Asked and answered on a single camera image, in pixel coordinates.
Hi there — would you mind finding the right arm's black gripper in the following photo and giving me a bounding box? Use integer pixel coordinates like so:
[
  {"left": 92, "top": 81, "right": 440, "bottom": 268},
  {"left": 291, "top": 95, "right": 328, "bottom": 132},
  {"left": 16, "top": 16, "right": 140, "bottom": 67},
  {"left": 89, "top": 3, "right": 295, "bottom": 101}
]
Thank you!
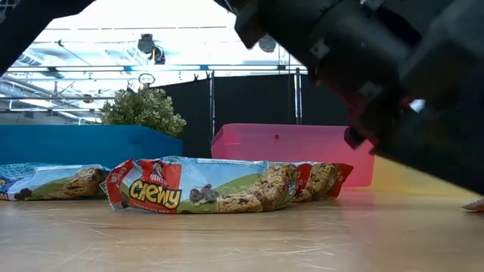
[{"left": 214, "top": 0, "right": 484, "bottom": 126}]

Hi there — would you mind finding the blue-wrapped granola bar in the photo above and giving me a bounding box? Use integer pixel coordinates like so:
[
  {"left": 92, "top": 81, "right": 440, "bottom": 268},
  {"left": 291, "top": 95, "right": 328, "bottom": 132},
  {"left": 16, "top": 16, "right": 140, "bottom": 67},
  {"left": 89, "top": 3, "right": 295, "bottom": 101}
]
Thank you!
[{"left": 0, "top": 162, "right": 111, "bottom": 202}]

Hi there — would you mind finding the white-edged granola bar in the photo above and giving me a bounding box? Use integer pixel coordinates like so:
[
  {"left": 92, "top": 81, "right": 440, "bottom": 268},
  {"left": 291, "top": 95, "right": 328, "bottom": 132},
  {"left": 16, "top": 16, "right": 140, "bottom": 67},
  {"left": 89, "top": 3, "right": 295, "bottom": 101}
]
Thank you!
[{"left": 461, "top": 199, "right": 484, "bottom": 213}]

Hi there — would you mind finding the Chewy chocolate chip granola bar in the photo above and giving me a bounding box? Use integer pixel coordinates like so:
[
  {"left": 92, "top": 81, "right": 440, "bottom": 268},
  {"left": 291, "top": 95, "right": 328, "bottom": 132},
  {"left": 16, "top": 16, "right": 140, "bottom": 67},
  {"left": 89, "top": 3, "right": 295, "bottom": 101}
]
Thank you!
[{"left": 105, "top": 155, "right": 300, "bottom": 215}]

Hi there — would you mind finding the black ceiling lamp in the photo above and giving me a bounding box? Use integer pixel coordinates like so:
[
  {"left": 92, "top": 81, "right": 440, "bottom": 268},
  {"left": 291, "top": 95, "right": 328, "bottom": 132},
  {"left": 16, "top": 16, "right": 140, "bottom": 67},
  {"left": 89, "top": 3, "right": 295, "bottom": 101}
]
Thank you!
[
  {"left": 136, "top": 33, "right": 167, "bottom": 66},
  {"left": 258, "top": 34, "right": 278, "bottom": 54}
]

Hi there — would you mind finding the yellow plastic bin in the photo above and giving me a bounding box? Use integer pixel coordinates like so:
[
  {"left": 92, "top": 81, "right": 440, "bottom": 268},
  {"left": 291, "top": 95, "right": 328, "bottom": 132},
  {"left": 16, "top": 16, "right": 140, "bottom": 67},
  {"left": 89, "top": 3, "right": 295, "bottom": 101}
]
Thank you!
[{"left": 372, "top": 156, "right": 476, "bottom": 198}]

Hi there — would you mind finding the black partition panel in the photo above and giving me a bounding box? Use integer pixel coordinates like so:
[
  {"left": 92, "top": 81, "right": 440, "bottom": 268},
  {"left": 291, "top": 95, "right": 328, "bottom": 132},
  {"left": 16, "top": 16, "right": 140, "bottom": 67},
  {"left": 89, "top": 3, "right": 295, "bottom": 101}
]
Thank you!
[
  {"left": 153, "top": 76, "right": 212, "bottom": 159},
  {"left": 301, "top": 73, "right": 349, "bottom": 127},
  {"left": 213, "top": 74, "right": 297, "bottom": 131}
]

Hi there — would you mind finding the pink plastic bin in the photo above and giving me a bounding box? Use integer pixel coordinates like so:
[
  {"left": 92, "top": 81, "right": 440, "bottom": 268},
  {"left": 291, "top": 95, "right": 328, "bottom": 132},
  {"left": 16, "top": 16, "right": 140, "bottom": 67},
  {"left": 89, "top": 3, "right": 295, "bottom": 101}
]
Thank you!
[{"left": 210, "top": 122, "right": 377, "bottom": 189}]

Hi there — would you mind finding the green artificial plant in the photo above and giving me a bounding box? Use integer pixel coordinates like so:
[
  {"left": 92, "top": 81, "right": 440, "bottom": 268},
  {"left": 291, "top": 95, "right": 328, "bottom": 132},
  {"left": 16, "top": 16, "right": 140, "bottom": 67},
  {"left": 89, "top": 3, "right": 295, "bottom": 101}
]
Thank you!
[{"left": 99, "top": 86, "right": 188, "bottom": 139}]

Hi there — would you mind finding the blue plastic bin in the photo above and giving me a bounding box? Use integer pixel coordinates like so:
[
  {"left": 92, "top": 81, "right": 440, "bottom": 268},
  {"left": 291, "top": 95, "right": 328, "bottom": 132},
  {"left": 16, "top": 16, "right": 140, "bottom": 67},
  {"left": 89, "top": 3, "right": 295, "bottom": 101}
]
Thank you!
[{"left": 0, "top": 125, "right": 185, "bottom": 168}]

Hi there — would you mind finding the grey horizontal metal bar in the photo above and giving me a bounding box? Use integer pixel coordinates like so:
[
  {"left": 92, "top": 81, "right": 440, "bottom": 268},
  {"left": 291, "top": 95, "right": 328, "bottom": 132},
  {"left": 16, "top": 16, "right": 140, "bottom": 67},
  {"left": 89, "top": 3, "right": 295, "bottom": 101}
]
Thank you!
[{"left": 0, "top": 95, "right": 116, "bottom": 102}]

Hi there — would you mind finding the metal panel post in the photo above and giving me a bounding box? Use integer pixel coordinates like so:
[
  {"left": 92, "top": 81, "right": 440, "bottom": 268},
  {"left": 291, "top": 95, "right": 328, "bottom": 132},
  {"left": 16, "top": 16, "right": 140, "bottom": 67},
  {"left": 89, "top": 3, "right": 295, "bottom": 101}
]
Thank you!
[
  {"left": 293, "top": 67, "right": 303, "bottom": 125},
  {"left": 209, "top": 70, "right": 216, "bottom": 139}
]

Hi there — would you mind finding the blue white overhead rail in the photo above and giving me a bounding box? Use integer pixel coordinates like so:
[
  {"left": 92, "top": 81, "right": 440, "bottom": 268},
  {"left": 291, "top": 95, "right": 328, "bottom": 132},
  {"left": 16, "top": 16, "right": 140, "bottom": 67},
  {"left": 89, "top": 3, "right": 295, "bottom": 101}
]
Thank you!
[{"left": 6, "top": 64, "right": 304, "bottom": 74}]

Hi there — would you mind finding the round metal ring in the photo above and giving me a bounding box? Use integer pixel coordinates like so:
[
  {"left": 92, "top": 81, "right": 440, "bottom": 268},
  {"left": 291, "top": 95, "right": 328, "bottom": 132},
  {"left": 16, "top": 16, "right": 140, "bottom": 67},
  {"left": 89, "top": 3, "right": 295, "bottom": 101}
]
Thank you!
[{"left": 137, "top": 73, "right": 157, "bottom": 87}]

